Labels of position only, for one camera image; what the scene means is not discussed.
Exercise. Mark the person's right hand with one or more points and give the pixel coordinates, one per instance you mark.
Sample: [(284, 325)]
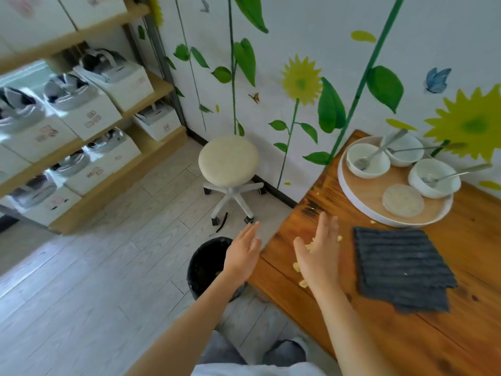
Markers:
[(323, 262)]

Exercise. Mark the person's left hand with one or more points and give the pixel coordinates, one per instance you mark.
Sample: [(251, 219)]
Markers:
[(240, 258)]

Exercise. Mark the person's right thumb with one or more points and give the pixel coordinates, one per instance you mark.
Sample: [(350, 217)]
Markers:
[(300, 252)]

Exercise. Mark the person's left fingers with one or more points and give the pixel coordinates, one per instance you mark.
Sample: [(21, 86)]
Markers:
[(246, 240)]

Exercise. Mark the person's left forearm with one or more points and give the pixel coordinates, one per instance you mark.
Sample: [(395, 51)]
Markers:
[(184, 328)]

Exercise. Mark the person's right forearm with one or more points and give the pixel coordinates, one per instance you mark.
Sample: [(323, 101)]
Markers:
[(348, 332)]

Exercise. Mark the black waste bin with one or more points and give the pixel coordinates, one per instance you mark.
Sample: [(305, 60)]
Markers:
[(205, 266)]

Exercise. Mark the white round swivel stool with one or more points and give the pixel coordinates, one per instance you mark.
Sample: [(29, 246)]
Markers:
[(228, 160)]

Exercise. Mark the round wooden tray white rim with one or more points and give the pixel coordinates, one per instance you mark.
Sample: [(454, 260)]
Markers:
[(370, 195)]

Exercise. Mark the dark grey ribbed cloth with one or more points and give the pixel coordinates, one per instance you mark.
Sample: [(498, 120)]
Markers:
[(403, 266)]

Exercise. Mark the person's grey trousers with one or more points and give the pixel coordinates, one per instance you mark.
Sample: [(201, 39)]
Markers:
[(219, 350)]

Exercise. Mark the round white dough disc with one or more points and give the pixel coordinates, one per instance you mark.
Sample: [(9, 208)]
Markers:
[(403, 200)]

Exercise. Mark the white ceramic bowl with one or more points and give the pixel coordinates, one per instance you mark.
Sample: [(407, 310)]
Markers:
[(438, 187), (409, 156), (377, 166)]

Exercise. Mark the person's white shirt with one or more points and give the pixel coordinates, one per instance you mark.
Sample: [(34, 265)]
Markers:
[(254, 370)]

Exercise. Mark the metal spoon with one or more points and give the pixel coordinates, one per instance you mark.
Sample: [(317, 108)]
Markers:
[(381, 150), (426, 147), (458, 173)]

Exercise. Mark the wooden storage shelf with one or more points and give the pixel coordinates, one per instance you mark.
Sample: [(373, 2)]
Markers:
[(117, 180)]

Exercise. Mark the rows of white storage boxes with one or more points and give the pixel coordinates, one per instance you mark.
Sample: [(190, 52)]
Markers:
[(84, 109)]

